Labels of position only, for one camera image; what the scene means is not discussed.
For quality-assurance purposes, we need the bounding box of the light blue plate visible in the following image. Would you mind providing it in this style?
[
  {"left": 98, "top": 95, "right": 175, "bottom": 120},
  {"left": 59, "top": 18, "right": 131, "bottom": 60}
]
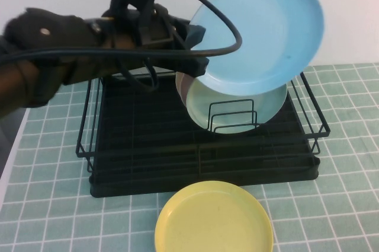
[{"left": 188, "top": 0, "right": 326, "bottom": 97}]

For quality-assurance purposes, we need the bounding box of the cream plate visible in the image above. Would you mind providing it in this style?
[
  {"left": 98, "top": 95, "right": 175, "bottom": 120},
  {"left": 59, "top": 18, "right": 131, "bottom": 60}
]
[{"left": 175, "top": 73, "right": 183, "bottom": 98}]

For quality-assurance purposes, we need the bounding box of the thin black cable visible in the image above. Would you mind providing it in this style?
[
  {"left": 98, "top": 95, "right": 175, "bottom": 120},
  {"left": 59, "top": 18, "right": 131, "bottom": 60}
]
[{"left": 120, "top": 59, "right": 158, "bottom": 90}]

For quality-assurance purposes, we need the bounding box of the pale pink plate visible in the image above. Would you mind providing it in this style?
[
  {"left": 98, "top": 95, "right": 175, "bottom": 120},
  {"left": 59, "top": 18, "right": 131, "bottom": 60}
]
[{"left": 177, "top": 74, "right": 194, "bottom": 108}]

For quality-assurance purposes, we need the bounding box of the thick black cable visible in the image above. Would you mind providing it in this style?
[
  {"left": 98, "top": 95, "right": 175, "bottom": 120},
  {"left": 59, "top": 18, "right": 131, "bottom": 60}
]
[{"left": 0, "top": 0, "right": 243, "bottom": 66}]

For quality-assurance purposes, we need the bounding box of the yellow plate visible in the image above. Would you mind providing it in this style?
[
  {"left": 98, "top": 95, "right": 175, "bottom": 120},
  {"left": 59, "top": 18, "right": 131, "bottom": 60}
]
[{"left": 154, "top": 183, "right": 274, "bottom": 252}]

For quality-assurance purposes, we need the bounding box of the green checked tablecloth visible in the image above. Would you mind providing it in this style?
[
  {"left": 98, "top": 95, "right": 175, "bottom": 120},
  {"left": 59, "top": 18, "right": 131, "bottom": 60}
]
[{"left": 0, "top": 63, "right": 379, "bottom": 252}]

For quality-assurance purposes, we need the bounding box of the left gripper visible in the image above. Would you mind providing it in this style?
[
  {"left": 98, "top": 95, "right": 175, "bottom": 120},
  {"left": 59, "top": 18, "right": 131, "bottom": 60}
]
[{"left": 100, "top": 3, "right": 210, "bottom": 78}]

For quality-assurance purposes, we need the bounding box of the mint green plate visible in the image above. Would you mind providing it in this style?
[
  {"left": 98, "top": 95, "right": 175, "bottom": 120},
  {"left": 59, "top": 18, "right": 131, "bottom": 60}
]
[{"left": 185, "top": 81, "right": 288, "bottom": 136}]

